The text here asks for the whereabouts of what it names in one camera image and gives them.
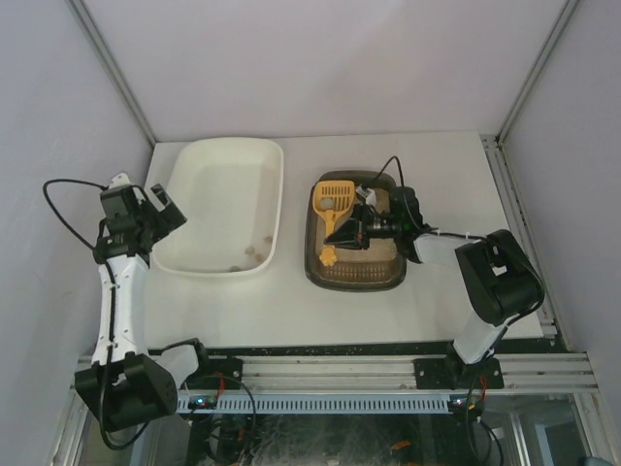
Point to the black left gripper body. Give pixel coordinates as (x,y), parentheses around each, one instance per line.
(155,219)

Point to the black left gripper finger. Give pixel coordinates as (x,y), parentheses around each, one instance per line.
(156,228)
(167,209)

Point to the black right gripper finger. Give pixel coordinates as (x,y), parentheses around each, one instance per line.
(363,215)
(352,235)

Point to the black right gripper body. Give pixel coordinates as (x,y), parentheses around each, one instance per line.
(362,229)

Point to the yellow litter scoop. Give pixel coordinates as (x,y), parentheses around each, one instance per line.
(343,193)

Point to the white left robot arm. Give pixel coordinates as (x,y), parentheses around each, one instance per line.
(123,386)

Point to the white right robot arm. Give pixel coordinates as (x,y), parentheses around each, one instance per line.
(501,282)

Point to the dark brown litter box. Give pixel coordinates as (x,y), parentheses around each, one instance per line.
(377,268)

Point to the white plastic bin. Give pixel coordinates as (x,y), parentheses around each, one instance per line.
(230,191)

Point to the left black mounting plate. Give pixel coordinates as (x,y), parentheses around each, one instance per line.
(216,372)

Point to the black mounting plate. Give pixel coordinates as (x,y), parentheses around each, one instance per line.
(443,373)
(216,372)

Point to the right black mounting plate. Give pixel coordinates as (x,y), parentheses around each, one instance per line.
(443,373)

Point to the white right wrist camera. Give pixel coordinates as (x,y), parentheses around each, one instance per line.
(366,195)

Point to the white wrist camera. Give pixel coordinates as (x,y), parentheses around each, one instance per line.
(119,181)
(366,195)

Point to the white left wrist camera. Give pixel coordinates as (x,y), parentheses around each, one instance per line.
(119,181)

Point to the right side aluminium rail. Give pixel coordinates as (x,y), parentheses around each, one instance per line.
(518,224)

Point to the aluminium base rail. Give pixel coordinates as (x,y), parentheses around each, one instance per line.
(521,373)

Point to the left aluminium frame post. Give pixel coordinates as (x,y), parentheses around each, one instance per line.
(105,56)

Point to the aluminium frame post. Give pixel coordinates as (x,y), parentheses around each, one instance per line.
(536,71)
(105,56)

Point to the grey slotted cable duct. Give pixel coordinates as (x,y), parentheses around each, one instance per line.
(314,404)

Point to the right aluminium frame post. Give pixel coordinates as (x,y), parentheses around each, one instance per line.
(536,71)

